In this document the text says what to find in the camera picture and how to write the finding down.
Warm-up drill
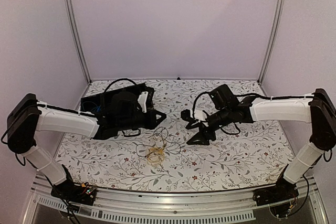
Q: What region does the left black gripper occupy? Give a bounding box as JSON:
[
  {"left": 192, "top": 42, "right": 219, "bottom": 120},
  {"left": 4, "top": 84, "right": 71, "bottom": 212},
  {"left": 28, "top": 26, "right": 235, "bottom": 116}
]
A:
[{"left": 117, "top": 109, "right": 166, "bottom": 132}]

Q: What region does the black cable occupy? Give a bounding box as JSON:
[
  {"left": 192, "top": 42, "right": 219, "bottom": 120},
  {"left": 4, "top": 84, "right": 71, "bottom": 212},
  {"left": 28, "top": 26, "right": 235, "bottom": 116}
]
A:
[{"left": 135, "top": 126, "right": 183, "bottom": 158}]

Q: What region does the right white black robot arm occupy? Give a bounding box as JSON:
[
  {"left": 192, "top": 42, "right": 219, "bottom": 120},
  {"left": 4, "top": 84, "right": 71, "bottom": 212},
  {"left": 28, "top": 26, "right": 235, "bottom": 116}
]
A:
[{"left": 181, "top": 84, "right": 335, "bottom": 201}]

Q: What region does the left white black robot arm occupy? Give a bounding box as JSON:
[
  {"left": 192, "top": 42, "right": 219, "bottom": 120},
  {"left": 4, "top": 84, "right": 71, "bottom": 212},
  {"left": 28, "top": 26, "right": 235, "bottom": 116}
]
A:
[{"left": 1, "top": 79, "right": 166, "bottom": 200}]

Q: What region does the floral tablecloth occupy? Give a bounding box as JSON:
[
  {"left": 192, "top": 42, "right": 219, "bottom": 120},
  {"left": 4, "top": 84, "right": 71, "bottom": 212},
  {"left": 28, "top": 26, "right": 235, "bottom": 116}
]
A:
[{"left": 56, "top": 80, "right": 293, "bottom": 192}]

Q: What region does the black three-compartment bin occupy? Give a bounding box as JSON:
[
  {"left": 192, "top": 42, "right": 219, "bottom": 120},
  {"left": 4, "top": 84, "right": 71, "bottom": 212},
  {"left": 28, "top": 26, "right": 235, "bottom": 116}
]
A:
[{"left": 80, "top": 83, "right": 149, "bottom": 113}]

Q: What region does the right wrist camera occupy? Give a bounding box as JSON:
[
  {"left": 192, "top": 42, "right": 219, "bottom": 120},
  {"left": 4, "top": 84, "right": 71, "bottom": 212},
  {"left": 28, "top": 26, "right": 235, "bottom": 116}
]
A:
[{"left": 181, "top": 109, "right": 208, "bottom": 123}]

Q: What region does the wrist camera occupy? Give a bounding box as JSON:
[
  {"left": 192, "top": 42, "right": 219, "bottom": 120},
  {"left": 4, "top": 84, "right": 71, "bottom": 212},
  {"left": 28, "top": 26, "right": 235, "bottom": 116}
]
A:
[
  {"left": 181, "top": 109, "right": 208, "bottom": 123},
  {"left": 138, "top": 87, "right": 155, "bottom": 113}
]

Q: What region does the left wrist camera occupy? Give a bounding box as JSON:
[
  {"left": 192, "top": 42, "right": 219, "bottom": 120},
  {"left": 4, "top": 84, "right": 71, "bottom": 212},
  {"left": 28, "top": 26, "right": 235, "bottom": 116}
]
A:
[{"left": 138, "top": 87, "right": 155, "bottom": 113}]

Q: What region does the aluminium front rail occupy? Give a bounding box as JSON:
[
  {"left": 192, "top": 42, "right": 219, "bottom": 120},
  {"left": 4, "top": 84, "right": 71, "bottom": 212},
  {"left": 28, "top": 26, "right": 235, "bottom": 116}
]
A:
[{"left": 23, "top": 175, "right": 331, "bottom": 223}]

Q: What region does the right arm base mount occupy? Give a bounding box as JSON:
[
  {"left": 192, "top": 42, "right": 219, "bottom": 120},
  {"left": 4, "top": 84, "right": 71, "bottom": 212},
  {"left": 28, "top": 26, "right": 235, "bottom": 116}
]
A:
[{"left": 253, "top": 177, "right": 299, "bottom": 206}]

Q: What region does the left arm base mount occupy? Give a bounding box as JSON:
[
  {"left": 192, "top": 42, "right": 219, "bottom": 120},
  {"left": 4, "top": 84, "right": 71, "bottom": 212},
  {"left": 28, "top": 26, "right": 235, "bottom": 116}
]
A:
[{"left": 51, "top": 165, "right": 97, "bottom": 206}]

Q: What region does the right aluminium corner post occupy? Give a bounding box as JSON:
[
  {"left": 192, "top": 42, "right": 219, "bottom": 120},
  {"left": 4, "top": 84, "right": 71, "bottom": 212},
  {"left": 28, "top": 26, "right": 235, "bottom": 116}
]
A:
[{"left": 258, "top": 0, "right": 285, "bottom": 85}]

